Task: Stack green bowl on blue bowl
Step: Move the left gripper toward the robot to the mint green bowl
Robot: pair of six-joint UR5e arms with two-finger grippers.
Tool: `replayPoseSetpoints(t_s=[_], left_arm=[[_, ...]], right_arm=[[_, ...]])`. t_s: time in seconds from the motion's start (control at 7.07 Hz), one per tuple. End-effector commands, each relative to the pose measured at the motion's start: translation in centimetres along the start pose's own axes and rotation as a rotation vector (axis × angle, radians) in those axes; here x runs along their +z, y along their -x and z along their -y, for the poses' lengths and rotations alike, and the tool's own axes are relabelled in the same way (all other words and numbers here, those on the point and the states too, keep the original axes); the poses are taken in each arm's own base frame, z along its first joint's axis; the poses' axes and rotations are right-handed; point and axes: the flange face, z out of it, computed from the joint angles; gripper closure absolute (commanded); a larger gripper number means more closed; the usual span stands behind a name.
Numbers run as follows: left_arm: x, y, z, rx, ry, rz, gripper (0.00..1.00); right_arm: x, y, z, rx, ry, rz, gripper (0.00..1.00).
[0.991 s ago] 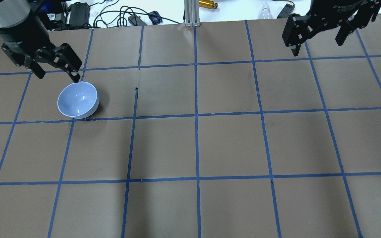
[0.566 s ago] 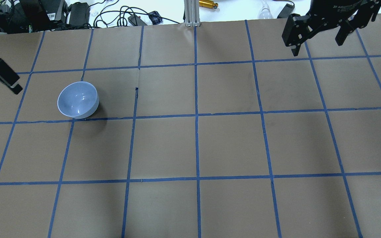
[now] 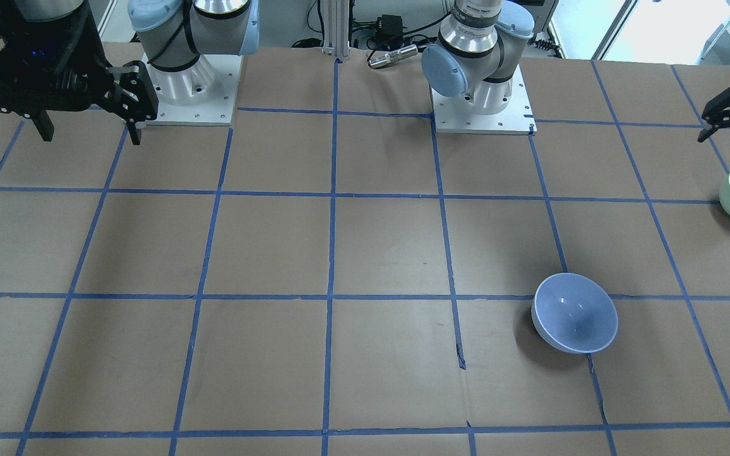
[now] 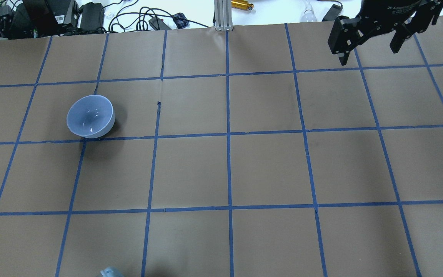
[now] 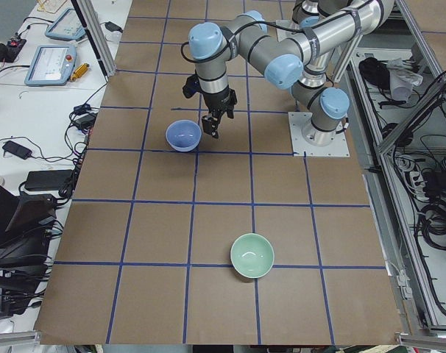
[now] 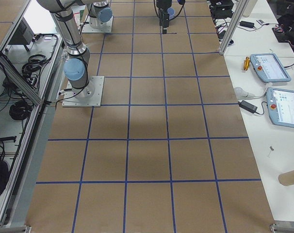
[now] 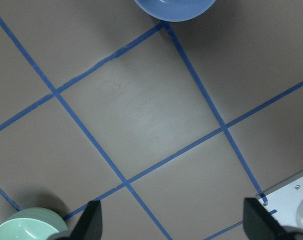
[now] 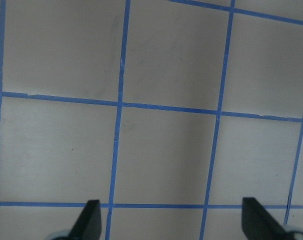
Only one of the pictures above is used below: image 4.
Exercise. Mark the white light bulb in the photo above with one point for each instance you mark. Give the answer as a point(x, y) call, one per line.
point(308, 14)

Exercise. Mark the brown paper table cover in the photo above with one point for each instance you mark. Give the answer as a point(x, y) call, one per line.
point(252, 153)

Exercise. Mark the blue bowl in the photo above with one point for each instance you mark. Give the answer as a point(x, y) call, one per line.
point(91, 117)

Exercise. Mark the yellow cylindrical tool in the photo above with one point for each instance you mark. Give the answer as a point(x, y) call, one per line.
point(242, 5)

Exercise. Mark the aluminium frame post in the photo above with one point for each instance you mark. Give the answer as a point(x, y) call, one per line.
point(223, 15)

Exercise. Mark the black power adapter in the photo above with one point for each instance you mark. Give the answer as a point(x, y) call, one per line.
point(92, 16)

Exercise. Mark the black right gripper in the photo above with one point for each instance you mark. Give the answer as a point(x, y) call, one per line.
point(392, 8)

